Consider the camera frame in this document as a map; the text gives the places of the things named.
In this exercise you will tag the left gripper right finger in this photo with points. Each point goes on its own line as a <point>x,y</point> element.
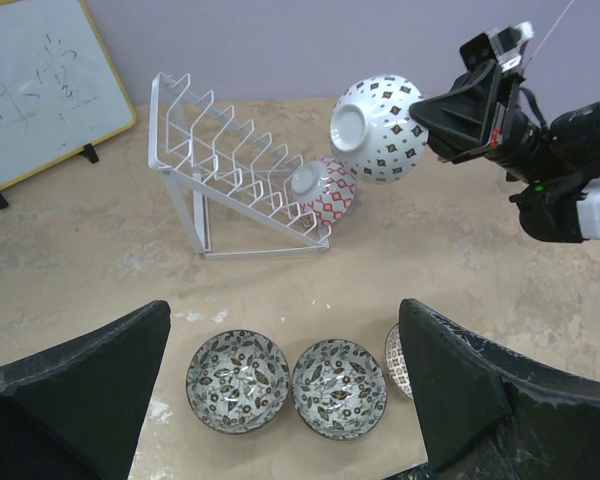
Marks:
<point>488,412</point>

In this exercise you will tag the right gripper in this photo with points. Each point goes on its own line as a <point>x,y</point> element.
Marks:
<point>558,161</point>

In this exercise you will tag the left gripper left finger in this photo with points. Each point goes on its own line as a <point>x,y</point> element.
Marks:
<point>76,410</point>

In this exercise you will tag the red patterned bowl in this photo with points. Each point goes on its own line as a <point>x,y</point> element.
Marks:
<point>323,189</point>

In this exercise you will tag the white wire dish rack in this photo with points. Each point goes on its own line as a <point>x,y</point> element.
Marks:
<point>206,156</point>

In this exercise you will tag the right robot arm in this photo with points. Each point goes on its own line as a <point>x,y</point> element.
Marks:
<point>490,114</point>

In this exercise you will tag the brown patterned bowl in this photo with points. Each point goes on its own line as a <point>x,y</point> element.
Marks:
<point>395,363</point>

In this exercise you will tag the grey leaf bowl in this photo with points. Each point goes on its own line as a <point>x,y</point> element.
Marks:
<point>237,382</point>
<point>339,390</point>

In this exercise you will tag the grey leaf bowl left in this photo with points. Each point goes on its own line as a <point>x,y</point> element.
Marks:
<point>237,382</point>

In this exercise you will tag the yellow framed whiteboard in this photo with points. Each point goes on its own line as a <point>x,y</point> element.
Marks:
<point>60,93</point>

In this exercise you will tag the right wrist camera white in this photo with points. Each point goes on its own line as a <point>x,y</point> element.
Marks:
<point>506,46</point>

